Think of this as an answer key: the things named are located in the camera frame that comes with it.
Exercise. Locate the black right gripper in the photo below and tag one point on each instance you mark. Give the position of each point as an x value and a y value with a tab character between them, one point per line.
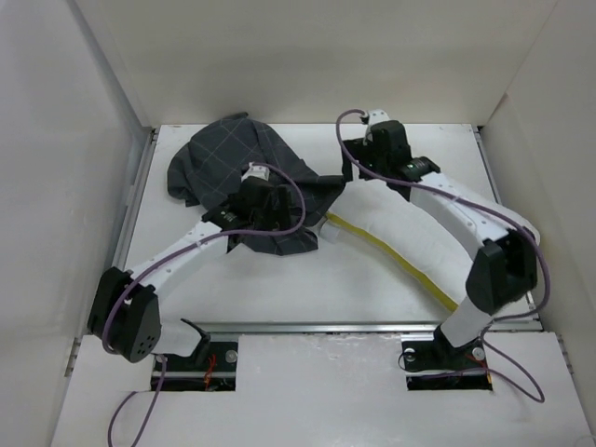
360	148

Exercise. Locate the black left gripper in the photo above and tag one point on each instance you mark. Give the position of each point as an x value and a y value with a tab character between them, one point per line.
277	219

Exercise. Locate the dark grey checked pillowcase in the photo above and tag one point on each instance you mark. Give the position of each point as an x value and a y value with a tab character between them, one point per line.
207	170

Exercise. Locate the white pillow with yellow piping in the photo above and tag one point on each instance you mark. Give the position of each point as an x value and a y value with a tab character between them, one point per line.
407	267

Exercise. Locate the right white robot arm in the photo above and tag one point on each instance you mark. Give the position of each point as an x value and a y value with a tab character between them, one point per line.
502	251

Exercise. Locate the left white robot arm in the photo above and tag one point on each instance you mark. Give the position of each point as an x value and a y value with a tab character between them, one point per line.
126	311

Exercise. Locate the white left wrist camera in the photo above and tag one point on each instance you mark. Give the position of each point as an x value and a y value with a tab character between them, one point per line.
255	171

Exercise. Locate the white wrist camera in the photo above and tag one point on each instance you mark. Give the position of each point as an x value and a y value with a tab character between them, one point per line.
255	171
372	118

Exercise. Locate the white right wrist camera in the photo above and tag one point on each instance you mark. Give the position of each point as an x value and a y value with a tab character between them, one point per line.
372	118

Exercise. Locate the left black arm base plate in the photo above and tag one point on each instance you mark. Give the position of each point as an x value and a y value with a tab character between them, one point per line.
217	372

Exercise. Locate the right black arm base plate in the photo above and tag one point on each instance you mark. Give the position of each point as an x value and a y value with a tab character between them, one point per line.
430	366

